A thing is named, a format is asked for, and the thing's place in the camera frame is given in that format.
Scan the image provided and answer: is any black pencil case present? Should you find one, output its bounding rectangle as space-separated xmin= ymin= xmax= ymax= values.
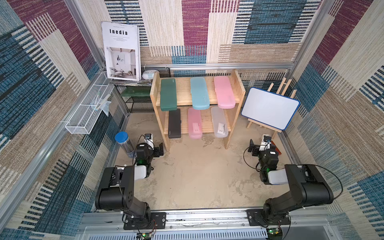
xmin=168 ymin=109 xmax=182 ymax=139

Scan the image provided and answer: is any clear frosted pencil case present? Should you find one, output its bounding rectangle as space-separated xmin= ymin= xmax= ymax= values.
xmin=211 ymin=107 xmax=229 ymax=138

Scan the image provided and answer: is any translucent pink pencil case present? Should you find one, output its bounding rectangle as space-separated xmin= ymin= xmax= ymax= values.
xmin=188 ymin=108 xmax=203 ymax=139

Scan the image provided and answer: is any dark green pencil case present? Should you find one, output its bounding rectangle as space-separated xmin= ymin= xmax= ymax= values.
xmin=160 ymin=78 xmax=177 ymax=112

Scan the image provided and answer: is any light blue pencil case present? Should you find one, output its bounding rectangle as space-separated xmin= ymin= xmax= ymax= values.
xmin=190 ymin=77 xmax=210 ymax=110

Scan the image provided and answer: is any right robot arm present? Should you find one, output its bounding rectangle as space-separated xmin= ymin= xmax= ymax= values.
xmin=246 ymin=136 xmax=336 ymax=228

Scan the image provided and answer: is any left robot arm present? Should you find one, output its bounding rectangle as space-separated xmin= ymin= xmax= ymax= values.
xmin=95 ymin=143 xmax=166 ymax=231

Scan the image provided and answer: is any wooden two-tier shelf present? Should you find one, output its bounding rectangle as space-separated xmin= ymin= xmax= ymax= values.
xmin=150 ymin=70 xmax=246 ymax=151

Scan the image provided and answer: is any pink opaque pencil case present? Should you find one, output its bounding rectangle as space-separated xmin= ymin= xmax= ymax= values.
xmin=214 ymin=76 xmax=236 ymax=109

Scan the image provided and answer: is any red wallet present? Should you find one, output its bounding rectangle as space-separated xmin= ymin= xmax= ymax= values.
xmin=272 ymin=145 xmax=282 ymax=156

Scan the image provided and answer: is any blue-lidded clear jar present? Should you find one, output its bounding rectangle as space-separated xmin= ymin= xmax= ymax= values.
xmin=115 ymin=132 xmax=135 ymax=159

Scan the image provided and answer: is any blue-framed whiteboard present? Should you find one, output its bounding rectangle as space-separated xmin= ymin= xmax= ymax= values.
xmin=241 ymin=88 xmax=301 ymax=131

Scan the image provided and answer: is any green tray on stand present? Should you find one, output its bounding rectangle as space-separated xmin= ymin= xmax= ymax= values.
xmin=121 ymin=86 xmax=151 ymax=98

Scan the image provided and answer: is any small wooden easel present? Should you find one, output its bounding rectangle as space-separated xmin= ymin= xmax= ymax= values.
xmin=247 ymin=77 xmax=293 ymax=139

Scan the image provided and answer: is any white round device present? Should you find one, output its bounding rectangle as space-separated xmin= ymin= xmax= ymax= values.
xmin=142 ymin=70 xmax=159 ymax=80

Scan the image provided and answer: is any Inedia magazine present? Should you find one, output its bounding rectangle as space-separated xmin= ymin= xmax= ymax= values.
xmin=102 ymin=22 xmax=142 ymax=82

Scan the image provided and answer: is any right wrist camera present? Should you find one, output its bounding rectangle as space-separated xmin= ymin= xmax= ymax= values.
xmin=260 ymin=135 xmax=272 ymax=151

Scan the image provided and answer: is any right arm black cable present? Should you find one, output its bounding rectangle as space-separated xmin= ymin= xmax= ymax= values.
xmin=242 ymin=146 xmax=344 ymax=202

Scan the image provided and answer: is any white wire basket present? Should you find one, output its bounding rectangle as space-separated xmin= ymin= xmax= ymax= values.
xmin=65 ymin=85 xmax=114 ymax=135

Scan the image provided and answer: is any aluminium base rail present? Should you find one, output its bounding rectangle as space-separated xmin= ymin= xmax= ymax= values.
xmin=75 ymin=207 xmax=342 ymax=240

